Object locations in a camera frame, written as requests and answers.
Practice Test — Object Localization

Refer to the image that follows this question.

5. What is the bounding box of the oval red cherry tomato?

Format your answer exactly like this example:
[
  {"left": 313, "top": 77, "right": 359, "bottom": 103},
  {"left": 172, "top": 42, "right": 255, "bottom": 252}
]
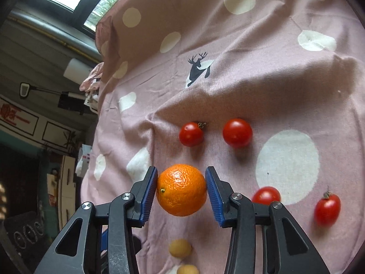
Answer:
[{"left": 314, "top": 187, "right": 342, "bottom": 227}]

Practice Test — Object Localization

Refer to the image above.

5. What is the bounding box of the white cylinder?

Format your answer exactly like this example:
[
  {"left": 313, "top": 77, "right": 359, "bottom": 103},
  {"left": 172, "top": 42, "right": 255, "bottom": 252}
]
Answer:
[{"left": 63, "top": 58, "right": 94, "bottom": 85}]

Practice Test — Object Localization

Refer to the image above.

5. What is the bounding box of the white cardboard box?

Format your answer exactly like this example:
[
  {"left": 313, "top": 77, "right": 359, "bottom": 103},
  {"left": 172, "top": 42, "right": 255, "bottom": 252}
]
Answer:
[{"left": 75, "top": 145, "right": 94, "bottom": 178}]

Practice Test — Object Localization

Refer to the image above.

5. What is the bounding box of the planter with green plants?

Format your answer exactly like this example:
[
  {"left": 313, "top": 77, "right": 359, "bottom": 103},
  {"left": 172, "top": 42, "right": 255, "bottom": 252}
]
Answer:
[{"left": 86, "top": 0, "right": 135, "bottom": 29}]

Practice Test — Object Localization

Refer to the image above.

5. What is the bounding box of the tan longan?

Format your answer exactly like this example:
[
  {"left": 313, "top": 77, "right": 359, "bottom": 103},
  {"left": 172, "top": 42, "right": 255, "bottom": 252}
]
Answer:
[
  {"left": 176, "top": 264, "right": 200, "bottom": 274},
  {"left": 169, "top": 239, "right": 192, "bottom": 260}
]

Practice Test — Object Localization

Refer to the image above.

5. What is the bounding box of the black framed window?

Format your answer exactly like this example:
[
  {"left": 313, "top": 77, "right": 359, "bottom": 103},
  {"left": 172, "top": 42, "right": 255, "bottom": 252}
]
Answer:
[{"left": 26, "top": 0, "right": 143, "bottom": 38}]

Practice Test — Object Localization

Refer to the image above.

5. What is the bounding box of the grey pipe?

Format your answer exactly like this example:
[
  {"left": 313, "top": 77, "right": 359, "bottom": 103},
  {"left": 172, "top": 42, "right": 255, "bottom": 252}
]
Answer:
[{"left": 8, "top": 8, "right": 104, "bottom": 62}]

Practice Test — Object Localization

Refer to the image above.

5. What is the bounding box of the pink floral cloth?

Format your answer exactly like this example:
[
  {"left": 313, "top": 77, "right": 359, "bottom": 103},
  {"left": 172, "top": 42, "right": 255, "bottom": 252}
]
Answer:
[{"left": 79, "top": 62, "right": 104, "bottom": 112}]

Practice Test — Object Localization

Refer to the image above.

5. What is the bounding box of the orange mandarin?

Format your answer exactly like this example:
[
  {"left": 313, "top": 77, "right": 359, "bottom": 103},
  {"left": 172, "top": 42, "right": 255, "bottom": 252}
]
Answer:
[{"left": 156, "top": 164, "right": 208, "bottom": 217}]

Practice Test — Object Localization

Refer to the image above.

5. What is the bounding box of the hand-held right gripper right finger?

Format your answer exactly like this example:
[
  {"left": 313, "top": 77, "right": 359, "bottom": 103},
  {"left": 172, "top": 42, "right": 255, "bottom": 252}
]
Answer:
[{"left": 205, "top": 166, "right": 331, "bottom": 274}]

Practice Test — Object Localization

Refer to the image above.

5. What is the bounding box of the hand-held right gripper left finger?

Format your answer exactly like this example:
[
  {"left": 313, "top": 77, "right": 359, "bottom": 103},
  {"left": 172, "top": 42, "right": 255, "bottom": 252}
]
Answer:
[{"left": 34, "top": 166, "right": 159, "bottom": 274}]

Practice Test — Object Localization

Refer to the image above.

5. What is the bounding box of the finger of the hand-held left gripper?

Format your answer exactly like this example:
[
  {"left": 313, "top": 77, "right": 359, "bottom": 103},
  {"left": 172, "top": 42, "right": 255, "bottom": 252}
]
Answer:
[
  {"left": 132, "top": 234, "right": 142, "bottom": 263},
  {"left": 101, "top": 226, "right": 110, "bottom": 253}
]

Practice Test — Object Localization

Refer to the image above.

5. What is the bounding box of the black stick vacuum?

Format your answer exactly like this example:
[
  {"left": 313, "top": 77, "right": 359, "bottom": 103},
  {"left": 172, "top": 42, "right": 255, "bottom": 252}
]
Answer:
[{"left": 19, "top": 82, "right": 86, "bottom": 115}]

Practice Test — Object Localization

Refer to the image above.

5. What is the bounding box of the pink polka dot blanket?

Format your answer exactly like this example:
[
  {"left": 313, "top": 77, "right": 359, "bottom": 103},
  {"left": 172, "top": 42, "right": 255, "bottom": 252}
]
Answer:
[{"left": 80, "top": 0, "right": 365, "bottom": 274}]

